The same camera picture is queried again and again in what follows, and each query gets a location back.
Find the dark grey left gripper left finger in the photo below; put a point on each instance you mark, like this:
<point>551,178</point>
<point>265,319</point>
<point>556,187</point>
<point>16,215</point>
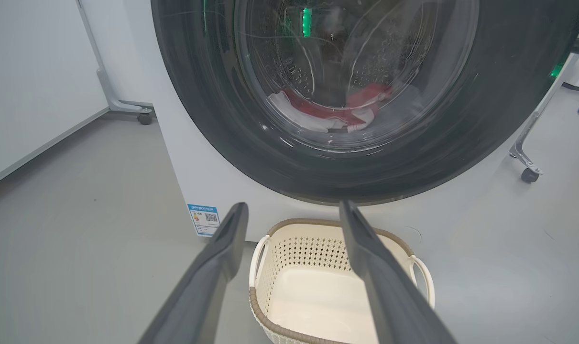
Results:
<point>208,282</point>

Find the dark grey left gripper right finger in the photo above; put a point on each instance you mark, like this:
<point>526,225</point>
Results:
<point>389,296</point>

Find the red white-striped garment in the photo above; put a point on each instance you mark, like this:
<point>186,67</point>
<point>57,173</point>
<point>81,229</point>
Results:
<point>303,112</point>
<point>365,102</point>

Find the cream plastic laundry basket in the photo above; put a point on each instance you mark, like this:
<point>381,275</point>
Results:
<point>313,296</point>

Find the white front-load washing machine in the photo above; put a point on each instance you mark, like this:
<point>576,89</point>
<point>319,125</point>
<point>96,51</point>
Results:
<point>213,181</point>

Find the blue energy label sticker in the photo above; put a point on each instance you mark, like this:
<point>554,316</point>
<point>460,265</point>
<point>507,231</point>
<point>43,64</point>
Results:
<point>204,220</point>

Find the grey partition leg with caster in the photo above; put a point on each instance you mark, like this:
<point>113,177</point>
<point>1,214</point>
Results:
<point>108,91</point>
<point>526,143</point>

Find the perforated steel washer drum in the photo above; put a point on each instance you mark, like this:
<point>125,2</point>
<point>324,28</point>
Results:
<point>380,57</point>

